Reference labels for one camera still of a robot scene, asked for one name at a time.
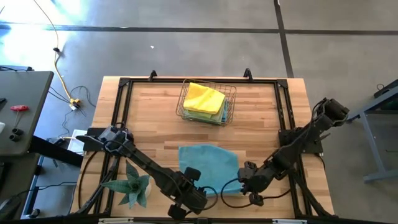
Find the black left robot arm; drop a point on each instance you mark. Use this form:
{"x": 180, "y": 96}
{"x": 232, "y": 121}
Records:
{"x": 146, "y": 165}

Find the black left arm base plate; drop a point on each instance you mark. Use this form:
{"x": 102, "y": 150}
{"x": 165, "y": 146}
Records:
{"x": 85, "y": 144}

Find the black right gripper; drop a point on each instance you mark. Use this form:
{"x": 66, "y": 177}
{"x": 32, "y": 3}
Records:
{"x": 258, "y": 180}

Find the lime green fluffy towel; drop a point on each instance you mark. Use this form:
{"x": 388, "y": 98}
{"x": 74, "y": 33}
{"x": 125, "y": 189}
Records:
{"x": 199, "y": 115}

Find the white box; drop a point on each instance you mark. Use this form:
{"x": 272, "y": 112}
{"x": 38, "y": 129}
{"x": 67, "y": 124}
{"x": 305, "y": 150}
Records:
{"x": 74, "y": 144}

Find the black table beam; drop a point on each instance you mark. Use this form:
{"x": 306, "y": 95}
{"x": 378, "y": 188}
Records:
{"x": 56, "y": 152}

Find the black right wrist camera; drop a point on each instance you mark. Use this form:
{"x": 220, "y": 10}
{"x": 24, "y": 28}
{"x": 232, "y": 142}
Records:
{"x": 256, "y": 199}

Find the small black cylinder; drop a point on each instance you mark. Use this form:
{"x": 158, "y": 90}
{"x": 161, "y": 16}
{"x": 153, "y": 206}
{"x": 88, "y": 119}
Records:
{"x": 14, "y": 137}
{"x": 17, "y": 131}

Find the teal blue microfiber towel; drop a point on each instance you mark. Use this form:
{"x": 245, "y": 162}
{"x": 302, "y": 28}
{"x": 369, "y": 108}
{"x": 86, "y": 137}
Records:
{"x": 211, "y": 165}

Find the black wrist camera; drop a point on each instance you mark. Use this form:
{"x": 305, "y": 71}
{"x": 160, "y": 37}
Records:
{"x": 177, "y": 212}
{"x": 256, "y": 199}

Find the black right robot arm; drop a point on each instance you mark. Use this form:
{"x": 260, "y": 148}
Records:
{"x": 298, "y": 146}

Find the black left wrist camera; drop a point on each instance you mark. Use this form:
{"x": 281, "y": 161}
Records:
{"x": 177, "y": 212}

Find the black frame clamp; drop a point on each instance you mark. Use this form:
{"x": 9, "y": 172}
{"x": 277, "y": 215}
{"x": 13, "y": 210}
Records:
{"x": 247, "y": 74}
{"x": 153, "y": 74}

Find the black aluminium table frame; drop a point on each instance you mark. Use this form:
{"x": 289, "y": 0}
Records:
{"x": 168, "y": 80}

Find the blue-grey metal table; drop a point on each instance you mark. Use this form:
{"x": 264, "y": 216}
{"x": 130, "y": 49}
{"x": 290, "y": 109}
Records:
{"x": 382, "y": 175}

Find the yellow microfiber towel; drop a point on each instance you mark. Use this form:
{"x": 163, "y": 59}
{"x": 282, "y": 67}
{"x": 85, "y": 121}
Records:
{"x": 203, "y": 98}

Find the white frame bracket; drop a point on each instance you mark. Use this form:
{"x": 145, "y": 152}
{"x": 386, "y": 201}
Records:
{"x": 116, "y": 220}
{"x": 289, "y": 221}

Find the black caster wheel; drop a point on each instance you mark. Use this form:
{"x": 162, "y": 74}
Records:
{"x": 35, "y": 213}

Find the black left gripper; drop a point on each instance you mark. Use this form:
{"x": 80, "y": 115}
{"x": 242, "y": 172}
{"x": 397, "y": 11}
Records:
{"x": 189, "y": 196}

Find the grey side table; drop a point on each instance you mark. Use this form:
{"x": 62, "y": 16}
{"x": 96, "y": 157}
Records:
{"x": 28, "y": 90}

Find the green succulent in white pot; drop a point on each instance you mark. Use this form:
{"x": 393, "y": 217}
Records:
{"x": 133, "y": 186}

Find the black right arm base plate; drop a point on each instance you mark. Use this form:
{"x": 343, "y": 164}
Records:
{"x": 317, "y": 148}

